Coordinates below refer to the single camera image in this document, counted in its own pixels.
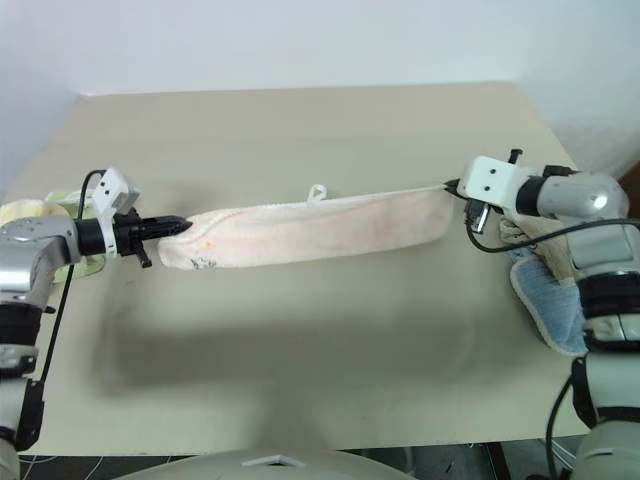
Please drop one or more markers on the pale pink towel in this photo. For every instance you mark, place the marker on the pale pink towel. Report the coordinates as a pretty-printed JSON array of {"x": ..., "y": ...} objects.
[{"x": 310, "y": 235}]

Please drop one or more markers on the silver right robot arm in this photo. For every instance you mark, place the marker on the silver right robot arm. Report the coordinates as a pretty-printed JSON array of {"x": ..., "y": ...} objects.
[{"x": 580, "y": 197}]

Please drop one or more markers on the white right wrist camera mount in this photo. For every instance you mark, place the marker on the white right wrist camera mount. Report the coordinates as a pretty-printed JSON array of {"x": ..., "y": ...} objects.
[{"x": 492, "y": 180}]

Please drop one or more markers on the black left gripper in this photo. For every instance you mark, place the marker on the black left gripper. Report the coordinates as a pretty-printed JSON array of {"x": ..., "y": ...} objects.
[{"x": 130, "y": 230}]

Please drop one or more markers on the grey rounded robot torso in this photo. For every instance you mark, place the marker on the grey rounded robot torso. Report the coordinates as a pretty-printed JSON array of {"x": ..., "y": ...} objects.
[{"x": 280, "y": 460}]

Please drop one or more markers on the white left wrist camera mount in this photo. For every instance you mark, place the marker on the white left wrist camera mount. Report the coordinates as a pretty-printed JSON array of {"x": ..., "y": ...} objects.
[{"x": 107, "y": 192}]

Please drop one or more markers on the beige towel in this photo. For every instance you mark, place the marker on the beige towel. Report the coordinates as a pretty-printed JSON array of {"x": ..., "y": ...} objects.
[{"x": 550, "y": 255}]

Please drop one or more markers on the brown furniture piece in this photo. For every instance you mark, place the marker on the brown furniture piece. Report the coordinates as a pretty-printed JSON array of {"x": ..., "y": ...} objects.
[{"x": 631, "y": 175}]

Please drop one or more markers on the light blue towel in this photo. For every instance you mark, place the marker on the light blue towel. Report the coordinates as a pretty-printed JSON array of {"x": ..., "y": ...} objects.
[{"x": 545, "y": 300}]

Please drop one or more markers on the pale yellow towel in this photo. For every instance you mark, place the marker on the pale yellow towel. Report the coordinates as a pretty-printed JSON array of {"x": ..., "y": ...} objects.
[{"x": 22, "y": 211}]

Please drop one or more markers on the dark table leg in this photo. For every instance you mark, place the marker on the dark table leg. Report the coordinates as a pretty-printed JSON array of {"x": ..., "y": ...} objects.
[{"x": 497, "y": 460}]

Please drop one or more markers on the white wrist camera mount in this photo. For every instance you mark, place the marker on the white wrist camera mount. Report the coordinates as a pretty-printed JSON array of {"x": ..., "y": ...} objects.
[
  {"x": 107, "y": 192},
  {"x": 492, "y": 180}
]

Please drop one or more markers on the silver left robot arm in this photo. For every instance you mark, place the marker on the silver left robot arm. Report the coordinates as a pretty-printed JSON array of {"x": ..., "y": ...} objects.
[{"x": 35, "y": 240}]

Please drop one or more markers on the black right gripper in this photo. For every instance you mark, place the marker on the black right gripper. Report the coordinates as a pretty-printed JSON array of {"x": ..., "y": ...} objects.
[{"x": 477, "y": 215}]

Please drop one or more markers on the light green towel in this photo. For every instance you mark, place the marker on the light green towel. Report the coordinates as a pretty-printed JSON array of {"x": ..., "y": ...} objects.
[{"x": 67, "y": 200}]

